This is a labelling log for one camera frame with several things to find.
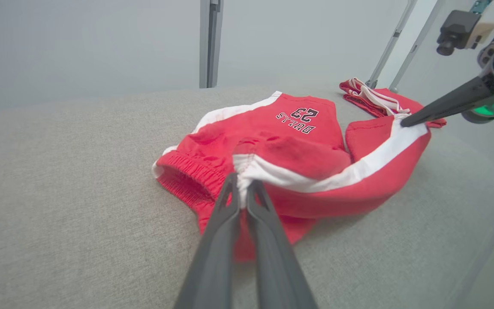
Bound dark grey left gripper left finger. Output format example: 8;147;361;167
173;173;242;309

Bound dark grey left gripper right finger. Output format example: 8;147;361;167
246;180;319;309

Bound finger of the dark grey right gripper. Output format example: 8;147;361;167
400;75;494;128

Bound red white Bulls jersey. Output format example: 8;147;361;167
339;77;447;129

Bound red shorts with white stripes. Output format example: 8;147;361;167
151;91;432;263

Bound thin grey metal leg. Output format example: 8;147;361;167
388;0;447;94
365;0;418;89

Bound grey fabric sofa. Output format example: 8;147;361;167
0;83;494;309

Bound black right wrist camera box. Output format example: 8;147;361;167
436;9;483;56

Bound right teal-plug black cable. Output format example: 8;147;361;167
470;0;493;14

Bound grey partition post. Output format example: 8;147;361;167
199;0;224;89

